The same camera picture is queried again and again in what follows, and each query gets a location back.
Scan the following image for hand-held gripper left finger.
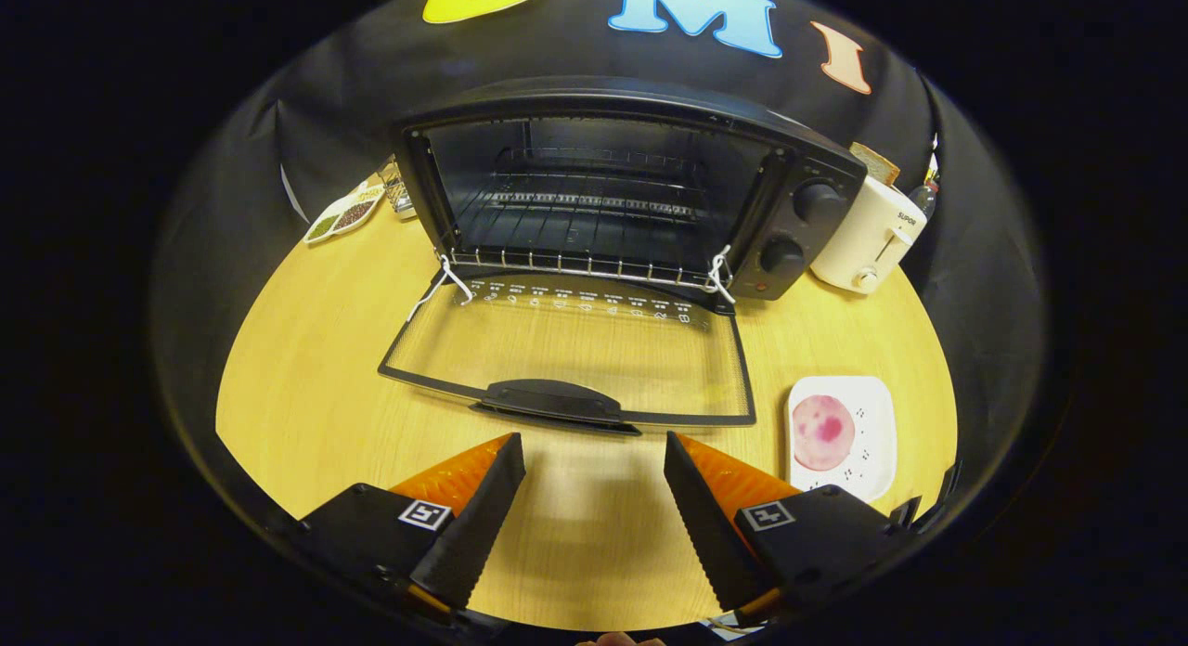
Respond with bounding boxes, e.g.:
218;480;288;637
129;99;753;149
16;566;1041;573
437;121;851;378
297;433;527;619

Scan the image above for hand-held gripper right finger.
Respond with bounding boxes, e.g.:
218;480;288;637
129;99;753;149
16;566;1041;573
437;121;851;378
664;431;920;619

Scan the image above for round pink ham slice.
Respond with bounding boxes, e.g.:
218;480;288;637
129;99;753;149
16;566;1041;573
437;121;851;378
793;394;856;472

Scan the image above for white square plate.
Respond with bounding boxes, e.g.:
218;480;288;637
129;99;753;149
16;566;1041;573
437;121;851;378
787;375;897;503

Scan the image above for black toaster oven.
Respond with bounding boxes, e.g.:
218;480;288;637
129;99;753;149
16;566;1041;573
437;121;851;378
376;75;869;436

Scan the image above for white bread toaster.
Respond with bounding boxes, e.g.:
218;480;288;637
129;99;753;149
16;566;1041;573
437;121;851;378
810;174;929;296

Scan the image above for white divided spice dish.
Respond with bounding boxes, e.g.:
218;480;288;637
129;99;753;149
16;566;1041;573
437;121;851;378
303;184;384;246

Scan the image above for red label water bottle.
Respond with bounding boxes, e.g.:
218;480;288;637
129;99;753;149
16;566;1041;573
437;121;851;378
910;140;940;222

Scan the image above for brown bread slice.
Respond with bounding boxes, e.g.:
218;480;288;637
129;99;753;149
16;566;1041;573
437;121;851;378
849;142;901;187

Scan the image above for wire basket with pink straw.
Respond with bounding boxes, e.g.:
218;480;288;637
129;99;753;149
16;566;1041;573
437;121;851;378
379;156;416;222

